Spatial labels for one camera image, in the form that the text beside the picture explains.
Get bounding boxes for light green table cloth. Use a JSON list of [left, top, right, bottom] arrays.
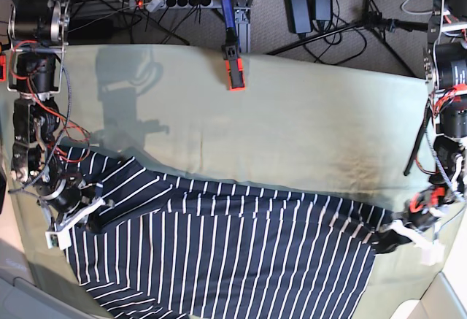
[[1, 45, 466, 318]]

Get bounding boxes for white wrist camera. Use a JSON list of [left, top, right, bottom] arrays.
[[420, 240, 444, 266], [45, 229, 72, 250]]

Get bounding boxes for blue orange clamp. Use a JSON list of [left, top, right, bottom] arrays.
[[221, 0, 245, 91], [0, 43, 7, 82]]

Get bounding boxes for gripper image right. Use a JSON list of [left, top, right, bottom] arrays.
[[374, 207, 444, 254]]

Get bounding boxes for robot arm image left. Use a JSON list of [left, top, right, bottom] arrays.
[[1, 0, 114, 237]]

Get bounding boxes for white power strip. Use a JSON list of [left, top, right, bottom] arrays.
[[127, 0, 220, 13]]

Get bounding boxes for blue orange centre clamp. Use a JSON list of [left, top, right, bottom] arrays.
[[221, 0, 245, 91]]

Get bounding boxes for black power adapter brick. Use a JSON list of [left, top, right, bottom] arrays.
[[284, 0, 312, 34]]

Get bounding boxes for grey plastic bin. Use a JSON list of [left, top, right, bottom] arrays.
[[1, 240, 96, 318]]

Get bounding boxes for aluminium frame post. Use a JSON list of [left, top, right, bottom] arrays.
[[232, 0, 253, 53]]

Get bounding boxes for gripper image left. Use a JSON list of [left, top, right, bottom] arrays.
[[54, 191, 115, 234]]

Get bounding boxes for blue orange left clamp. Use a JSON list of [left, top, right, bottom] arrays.
[[0, 43, 7, 82]]

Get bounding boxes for navy white striped T-shirt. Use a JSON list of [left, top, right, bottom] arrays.
[[66, 153, 391, 318]]

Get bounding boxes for black tripod stand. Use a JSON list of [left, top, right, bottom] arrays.
[[267, 0, 428, 77]]

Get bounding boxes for robot arm image right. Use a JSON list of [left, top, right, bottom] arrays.
[[373, 0, 466, 255]]

